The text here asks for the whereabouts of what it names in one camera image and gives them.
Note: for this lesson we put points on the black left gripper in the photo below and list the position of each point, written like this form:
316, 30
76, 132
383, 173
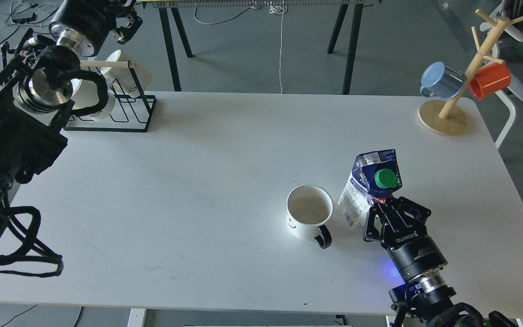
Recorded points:
83, 25

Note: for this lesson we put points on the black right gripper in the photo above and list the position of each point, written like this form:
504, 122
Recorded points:
399, 225

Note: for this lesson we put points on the blue white milk carton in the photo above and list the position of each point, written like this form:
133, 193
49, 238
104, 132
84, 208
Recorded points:
374, 177

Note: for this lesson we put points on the white smiley mug black handle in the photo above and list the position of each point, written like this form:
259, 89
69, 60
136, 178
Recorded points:
308, 209

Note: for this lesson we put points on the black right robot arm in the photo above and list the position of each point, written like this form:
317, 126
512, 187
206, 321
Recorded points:
429, 299

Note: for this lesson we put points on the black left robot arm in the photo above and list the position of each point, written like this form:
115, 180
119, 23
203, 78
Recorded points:
41, 87

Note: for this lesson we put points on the black trestle table legs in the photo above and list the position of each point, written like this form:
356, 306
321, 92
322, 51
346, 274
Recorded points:
289, 46

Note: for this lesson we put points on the white ribbed mug rear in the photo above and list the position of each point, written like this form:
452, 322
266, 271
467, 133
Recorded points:
125, 82

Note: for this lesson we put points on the white ribbed mug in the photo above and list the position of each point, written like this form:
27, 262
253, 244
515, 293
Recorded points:
125, 82
85, 94

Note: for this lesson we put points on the white ribbed mug front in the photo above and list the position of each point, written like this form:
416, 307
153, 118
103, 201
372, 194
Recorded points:
85, 94

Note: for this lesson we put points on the wooden mug tree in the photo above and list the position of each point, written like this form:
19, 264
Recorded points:
445, 117

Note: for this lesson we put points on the blue mug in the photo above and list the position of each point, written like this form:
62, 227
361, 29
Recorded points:
441, 81

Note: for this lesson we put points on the orange mug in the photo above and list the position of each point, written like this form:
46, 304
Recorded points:
489, 79

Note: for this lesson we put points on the black wire mug rack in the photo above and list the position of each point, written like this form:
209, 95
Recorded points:
128, 114

